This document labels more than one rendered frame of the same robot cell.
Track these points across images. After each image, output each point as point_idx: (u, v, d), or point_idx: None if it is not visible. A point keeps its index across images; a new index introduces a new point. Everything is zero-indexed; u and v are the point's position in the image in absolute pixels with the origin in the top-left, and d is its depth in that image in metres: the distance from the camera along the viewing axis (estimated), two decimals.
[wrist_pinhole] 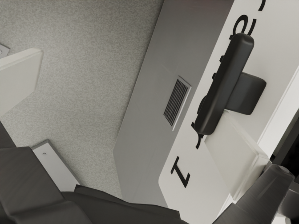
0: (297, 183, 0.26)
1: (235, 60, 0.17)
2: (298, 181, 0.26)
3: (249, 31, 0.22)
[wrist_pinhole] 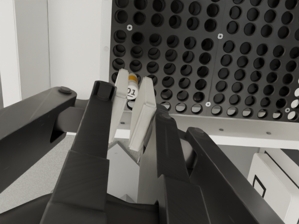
0: None
1: None
2: None
3: None
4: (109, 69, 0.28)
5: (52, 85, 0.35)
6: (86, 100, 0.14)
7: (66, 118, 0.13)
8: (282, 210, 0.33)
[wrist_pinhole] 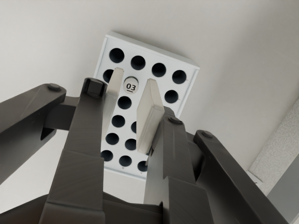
0: None
1: None
2: None
3: None
4: None
5: None
6: (77, 98, 0.14)
7: (55, 114, 0.13)
8: None
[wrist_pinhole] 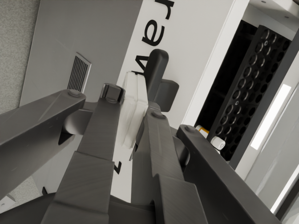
0: None
1: (155, 73, 0.21)
2: None
3: (159, 36, 0.25)
4: (212, 134, 0.32)
5: None
6: (94, 103, 0.15)
7: (74, 120, 0.13)
8: None
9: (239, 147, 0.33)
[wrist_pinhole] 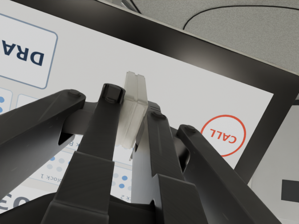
0: None
1: None
2: None
3: None
4: None
5: None
6: (94, 103, 0.15)
7: (74, 120, 0.13)
8: None
9: None
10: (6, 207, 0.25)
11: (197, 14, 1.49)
